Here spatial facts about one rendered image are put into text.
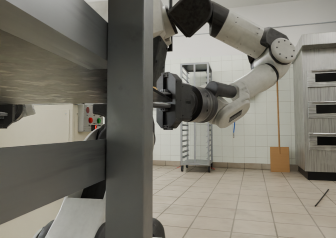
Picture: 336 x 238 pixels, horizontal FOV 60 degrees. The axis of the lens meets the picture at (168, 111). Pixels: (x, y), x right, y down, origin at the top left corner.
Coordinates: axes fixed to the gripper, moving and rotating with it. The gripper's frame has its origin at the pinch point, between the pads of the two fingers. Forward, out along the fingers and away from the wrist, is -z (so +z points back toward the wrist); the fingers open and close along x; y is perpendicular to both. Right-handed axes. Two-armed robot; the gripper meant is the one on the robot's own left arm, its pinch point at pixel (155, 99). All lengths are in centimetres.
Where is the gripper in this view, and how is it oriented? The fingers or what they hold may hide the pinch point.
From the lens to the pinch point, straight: 60.6
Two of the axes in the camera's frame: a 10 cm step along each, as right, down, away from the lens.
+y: 7.6, -0.4, -6.5
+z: 6.5, 0.5, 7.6
